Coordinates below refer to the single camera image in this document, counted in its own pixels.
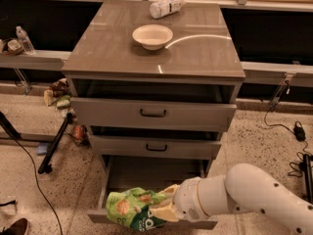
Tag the black tripod leg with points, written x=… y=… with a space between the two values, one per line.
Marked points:
x=45 y=167

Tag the grey drawer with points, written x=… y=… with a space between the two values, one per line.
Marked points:
x=123 y=173
x=153 y=114
x=154 y=147

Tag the clear water bottle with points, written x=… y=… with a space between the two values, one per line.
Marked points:
x=24 y=40

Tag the blue sponge on floor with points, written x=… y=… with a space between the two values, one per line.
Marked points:
x=42 y=149

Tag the middle grey drawer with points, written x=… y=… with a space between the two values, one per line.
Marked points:
x=154 y=147

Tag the brown basket with items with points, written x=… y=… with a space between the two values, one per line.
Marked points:
x=10 y=47

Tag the bottom grey drawer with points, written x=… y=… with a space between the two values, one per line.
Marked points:
x=123 y=173

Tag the green rice chip bag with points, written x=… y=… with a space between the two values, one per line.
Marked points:
x=131 y=208

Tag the grey drawer cabinet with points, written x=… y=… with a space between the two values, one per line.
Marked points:
x=198 y=65

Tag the black stand right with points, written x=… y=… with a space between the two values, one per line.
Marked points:
x=308 y=177

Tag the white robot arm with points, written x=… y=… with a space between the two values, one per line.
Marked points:
x=244 y=188

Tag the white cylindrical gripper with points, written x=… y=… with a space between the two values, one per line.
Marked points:
x=188 y=198

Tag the black power adapter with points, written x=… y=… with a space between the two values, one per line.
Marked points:
x=299 y=131

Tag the dark shoe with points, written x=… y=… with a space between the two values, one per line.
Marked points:
x=20 y=227

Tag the top grey drawer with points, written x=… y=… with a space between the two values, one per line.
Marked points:
x=153 y=114

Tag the pile of snack bags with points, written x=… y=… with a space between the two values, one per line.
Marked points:
x=59 y=96

